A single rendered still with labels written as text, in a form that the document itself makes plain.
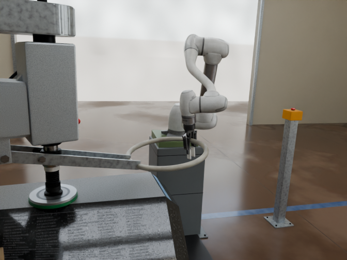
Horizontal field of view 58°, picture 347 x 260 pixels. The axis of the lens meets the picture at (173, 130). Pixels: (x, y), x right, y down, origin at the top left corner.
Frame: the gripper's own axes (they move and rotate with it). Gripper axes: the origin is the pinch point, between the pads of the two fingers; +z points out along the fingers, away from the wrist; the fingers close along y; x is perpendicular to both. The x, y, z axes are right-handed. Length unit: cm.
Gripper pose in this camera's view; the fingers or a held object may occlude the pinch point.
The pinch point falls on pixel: (190, 152)
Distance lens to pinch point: 203.5
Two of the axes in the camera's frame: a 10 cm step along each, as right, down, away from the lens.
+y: -6.3, 2.8, -7.2
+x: 7.7, 1.4, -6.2
